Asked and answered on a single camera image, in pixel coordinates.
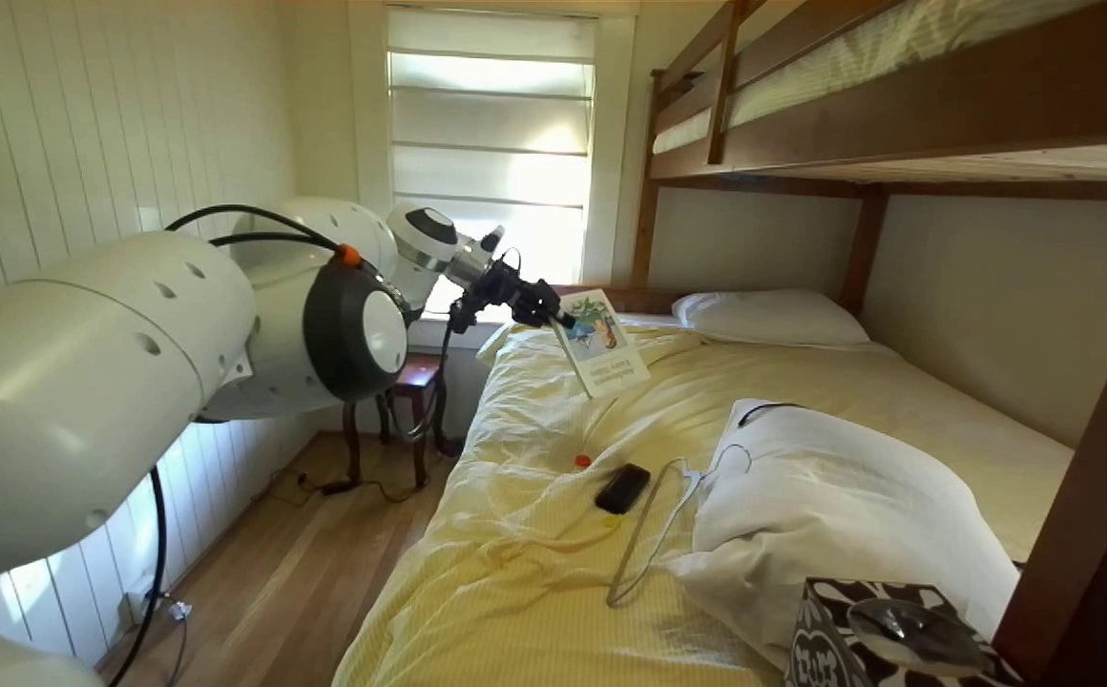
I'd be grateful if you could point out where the small white pillow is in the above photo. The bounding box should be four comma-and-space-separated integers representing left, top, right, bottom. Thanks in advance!
668, 286, 874, 350

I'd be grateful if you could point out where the wooden bunk bed frame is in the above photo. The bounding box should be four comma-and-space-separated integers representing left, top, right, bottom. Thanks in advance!
506, 0, 1107, 687

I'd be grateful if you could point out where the white power plug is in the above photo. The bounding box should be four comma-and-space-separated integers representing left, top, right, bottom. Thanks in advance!
114, 585, 197, 637

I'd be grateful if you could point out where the bunk mattress with pale sheet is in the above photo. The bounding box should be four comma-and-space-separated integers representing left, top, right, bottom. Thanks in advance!
650, 0, 1098, 160

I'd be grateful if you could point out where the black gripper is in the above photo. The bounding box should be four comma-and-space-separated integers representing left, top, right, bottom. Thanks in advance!
445, 257, 580, 341

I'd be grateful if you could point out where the patterned dark cloth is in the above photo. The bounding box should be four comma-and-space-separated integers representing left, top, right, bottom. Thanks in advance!
787, 571, 1032, 687

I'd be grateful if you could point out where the black floor cable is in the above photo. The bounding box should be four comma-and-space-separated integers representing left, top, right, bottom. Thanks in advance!
289, 466, 420, 509

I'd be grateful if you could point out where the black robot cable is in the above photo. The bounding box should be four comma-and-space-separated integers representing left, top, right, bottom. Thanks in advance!
104, 201, 366, 687

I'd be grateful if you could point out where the thin black cord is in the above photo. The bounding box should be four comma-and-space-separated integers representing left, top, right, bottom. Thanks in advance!
731, 396, 801, 432

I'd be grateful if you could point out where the white window blind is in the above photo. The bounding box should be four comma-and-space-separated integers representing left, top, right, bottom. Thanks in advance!
381, 5, 599, 289

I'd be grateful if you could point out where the black rectangular phone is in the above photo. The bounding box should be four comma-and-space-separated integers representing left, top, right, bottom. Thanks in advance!
593, 458, 656, 519

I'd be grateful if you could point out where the small wooden side table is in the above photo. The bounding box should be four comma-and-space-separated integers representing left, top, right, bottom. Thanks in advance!
334, 356, 451, 492

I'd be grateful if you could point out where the white paperback novel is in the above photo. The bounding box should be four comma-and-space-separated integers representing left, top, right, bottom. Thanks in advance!
546, 286, 651, 406

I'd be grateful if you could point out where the large white pillow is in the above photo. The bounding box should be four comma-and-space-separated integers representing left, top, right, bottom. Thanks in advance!
668, 392, 1028, 673

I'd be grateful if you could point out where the yellow bed sheet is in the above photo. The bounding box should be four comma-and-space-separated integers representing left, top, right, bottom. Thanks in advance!
327, 306, 1075, 687

